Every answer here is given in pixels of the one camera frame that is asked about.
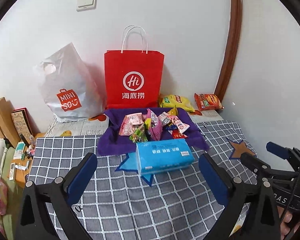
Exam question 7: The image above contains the green snack packet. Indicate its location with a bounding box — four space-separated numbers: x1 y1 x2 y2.
129 124 148 143

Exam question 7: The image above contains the pink white snack packet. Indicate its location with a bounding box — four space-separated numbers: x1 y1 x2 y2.
126 113 143 126

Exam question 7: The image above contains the person's right hand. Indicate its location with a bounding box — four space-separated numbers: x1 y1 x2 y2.
280 211 300 240

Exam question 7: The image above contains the grey checked tablecloth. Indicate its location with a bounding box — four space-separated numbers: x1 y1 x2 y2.
29 120 256 239

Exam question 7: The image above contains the patterned brown box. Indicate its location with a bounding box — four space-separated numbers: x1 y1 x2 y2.
11 108 34 144

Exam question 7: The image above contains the orange red snack bag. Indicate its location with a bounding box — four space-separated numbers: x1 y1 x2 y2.
194 93 224 111

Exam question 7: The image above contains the purple cloth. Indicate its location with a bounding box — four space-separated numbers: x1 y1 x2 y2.
97 108 209 156

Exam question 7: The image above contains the small red snack packet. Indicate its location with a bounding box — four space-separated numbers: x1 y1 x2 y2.
165 125 187 139

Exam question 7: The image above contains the yellow triangular snack packet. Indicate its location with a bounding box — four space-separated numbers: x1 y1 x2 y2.
168 106 178 116

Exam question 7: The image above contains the yellow chip bag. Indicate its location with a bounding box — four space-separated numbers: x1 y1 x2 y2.
158 94 195 112

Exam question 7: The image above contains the blue tissue pack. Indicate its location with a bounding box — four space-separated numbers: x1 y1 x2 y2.
135 139 194 176

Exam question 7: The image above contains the pink panda snack packet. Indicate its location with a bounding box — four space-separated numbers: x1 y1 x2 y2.
119 121 138 136

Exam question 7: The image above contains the white Miniso plastic bag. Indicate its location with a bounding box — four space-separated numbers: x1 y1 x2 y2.
33 43 104 122

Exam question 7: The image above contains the pink purple snack packet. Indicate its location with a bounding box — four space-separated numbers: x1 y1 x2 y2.
144 108 162 141

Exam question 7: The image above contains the red paper shopping bag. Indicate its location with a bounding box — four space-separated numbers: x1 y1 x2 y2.
104 25 164 109

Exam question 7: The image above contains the brown wooden door frame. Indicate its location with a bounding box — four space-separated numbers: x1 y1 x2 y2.
215 0 243 101

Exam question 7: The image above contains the white wall switch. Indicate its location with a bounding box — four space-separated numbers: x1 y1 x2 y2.
76 0 97 12

